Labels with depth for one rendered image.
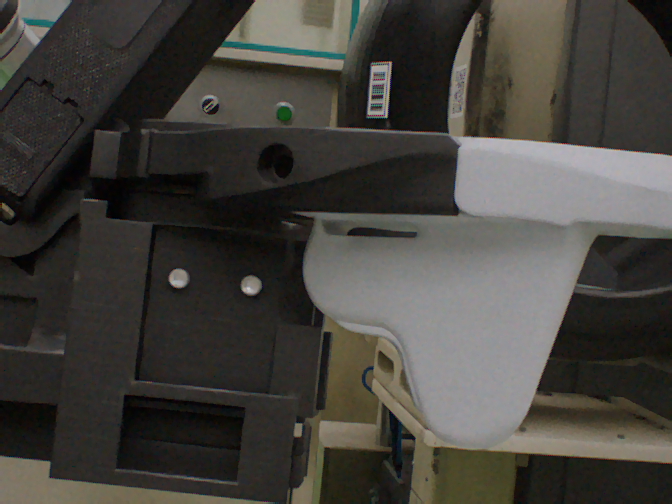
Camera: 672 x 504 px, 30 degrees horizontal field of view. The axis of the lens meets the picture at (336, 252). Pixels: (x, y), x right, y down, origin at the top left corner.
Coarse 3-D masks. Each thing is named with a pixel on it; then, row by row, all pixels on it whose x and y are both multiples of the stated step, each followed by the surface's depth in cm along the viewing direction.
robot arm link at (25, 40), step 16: (0, 0) 111; (16, 0) 113; (0, 16) 111; (16, 16) 113; (0, 32) 111; (16, 32) 114; (32, 32) 116; (0, 48) 113; (16, 48) 114; (32, 48) 115; (0, 64) 113; (16, 64) 114; (0, 80) 114
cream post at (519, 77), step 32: (512, 0) 176; (544, 0) 177; (480, 32) 176; (512, 32) 176; (544, 32) 177; (480, 64) 176; (512, 64) 176; (544, 64) 177; (480, 96) 176; (512, 96) 177; (544, 96) 177; (480, 128) 177; (512, 128) 177; (544, 128) 178; (416, 448) 189; (448, 448) 179; (416, 480) 187; (448, 480) 179; (480, 480) 180; (512, 480) 181
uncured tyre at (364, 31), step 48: (384, 0) 141; (432, 0) 136; (480, 0) 136; (384, 48) 138; (432, 48) 136; (432, 96) 136; (576, 288) 139; (624, 288) 168; (576, 336) 141; (624, 336) 142
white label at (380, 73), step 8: (376, 64) 138; (384, 64) 136; (376, 72) 137; (384, 72) 136; (376, 80) 137; (384, 80) 136; (376, 88) 137; (384, 88) 136; (368, 96) 139; (376, 96) 137; (384, 96) 136; (368, 104) 139; (376, 104) 137; (384, 104) 136; (368, 112) 139; (376, 112) 137; (384, 112) 136
